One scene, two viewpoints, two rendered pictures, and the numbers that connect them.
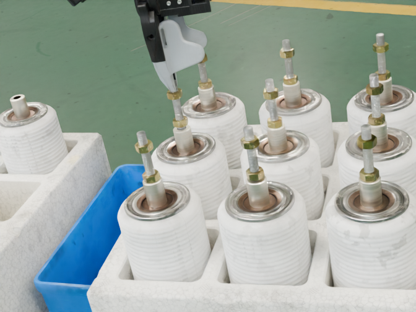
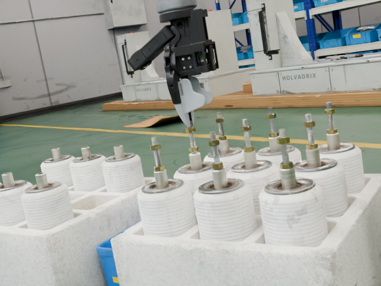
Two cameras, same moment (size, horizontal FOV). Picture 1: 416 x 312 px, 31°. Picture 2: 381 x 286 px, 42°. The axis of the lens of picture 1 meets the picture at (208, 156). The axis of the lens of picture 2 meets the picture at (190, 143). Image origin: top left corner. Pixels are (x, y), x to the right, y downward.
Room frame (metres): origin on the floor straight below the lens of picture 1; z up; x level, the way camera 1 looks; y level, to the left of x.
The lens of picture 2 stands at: (-0.10, -0.19, 0.47)
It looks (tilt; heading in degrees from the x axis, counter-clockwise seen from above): 10 degrees down; 14
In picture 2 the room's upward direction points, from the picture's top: 10 degrees counter-clockwise
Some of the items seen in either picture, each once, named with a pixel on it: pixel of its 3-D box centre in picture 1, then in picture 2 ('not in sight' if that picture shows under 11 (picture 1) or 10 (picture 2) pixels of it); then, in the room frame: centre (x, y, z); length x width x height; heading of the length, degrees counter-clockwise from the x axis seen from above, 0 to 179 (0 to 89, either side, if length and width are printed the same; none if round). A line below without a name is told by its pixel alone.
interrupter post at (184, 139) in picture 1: (184, 139); (195, 161); (0.83, 0.03, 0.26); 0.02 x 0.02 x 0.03
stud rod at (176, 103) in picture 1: (177, 109); (192, 140); (0.83, 0.03, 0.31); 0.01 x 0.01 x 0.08
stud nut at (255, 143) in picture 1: (249, 142); (214, 142); (0.67, -0.05, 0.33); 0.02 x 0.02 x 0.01; 72
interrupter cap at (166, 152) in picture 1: (186, 148); (197, 168); (0.83, 0.03, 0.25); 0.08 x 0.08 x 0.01
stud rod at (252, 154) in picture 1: (252, 159); (216, 155); (0.67, -0.05, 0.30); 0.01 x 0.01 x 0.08
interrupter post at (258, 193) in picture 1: (257, 191); (219, 179); (0.67, -0.05, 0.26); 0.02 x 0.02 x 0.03
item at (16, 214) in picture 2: not in sight; (18, 224); (0.86, 0.46, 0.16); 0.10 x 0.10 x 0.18
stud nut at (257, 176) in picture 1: (255, 173); (217, 165); (0.67, -0.05, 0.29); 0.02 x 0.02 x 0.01; 72
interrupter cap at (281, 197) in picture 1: (259, 201); (221, 186); (0.67, -0.05, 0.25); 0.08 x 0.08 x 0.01
